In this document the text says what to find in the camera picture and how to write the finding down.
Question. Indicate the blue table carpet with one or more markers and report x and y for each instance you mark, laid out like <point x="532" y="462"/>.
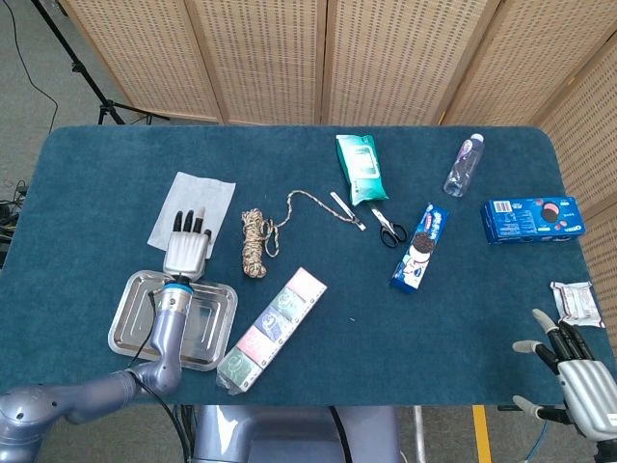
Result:
<point x="337" y="337"/>

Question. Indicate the multicolour tissue pack strip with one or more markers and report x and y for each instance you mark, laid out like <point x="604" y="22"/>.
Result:
<point x="270" y="330"/>

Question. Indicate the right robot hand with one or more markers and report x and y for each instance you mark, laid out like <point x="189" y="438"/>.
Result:
<point x="588" y="390"/>

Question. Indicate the metal table leg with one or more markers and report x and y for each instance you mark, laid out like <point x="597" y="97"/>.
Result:
<point x="419" y="434"/>

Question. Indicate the white snack packet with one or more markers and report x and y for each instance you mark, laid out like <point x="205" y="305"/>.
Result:
<point x="576" y="304"/>

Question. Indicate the clear plastic water bottle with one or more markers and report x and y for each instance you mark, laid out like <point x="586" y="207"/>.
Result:
<point x="463" y="166"/>

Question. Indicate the slim blue cookie box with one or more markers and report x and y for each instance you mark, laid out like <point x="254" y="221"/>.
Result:
<point x="419" y="251"/>

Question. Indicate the grey robot torso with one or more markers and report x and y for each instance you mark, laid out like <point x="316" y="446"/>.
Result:
<point x="270" y="434"/>

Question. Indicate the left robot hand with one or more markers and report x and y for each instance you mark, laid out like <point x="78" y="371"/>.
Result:
<point x="185" y="251"/>

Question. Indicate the silver metal tray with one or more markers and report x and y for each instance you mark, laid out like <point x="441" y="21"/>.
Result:
<point x="212" y="318"/>

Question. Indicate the black tripod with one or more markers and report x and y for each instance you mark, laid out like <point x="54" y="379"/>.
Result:
<point x="108" y="108"/>

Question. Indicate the wide blue cookie box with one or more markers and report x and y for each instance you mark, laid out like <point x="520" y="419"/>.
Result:
<point x="530" y="219"/>

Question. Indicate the green wet wipes pack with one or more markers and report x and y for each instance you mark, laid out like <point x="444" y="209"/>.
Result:
<point x="364" y="169"/>

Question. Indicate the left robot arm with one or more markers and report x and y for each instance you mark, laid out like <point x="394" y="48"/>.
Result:
<point x="166" y="333"/>

